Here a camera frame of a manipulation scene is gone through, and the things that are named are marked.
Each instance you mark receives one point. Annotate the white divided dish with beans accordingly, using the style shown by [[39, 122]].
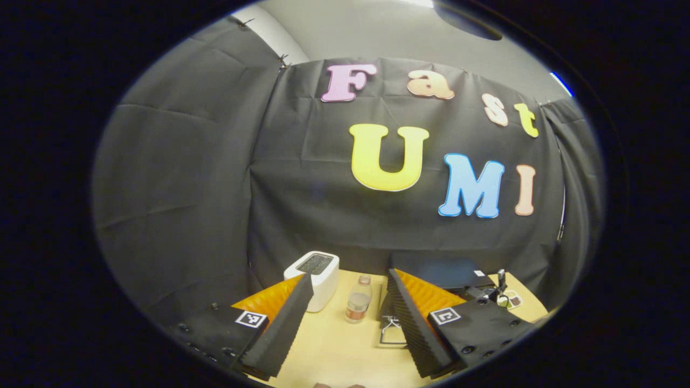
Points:
[[512, 300]]

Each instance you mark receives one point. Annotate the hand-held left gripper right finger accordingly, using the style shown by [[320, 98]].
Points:
[[412, 323]]

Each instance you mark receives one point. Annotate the clear plastic bottle red label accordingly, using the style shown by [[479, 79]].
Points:
[[357, 307]]

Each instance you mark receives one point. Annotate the black electric oven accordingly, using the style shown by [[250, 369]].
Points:
[[442, 269]]

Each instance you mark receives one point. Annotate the black backdrop cloth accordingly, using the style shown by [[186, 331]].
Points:
[[188, 188]]

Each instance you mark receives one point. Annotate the white toaster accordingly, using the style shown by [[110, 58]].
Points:
[[323, 285]]

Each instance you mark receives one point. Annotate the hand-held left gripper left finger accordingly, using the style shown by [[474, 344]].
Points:
[[280, 323]]

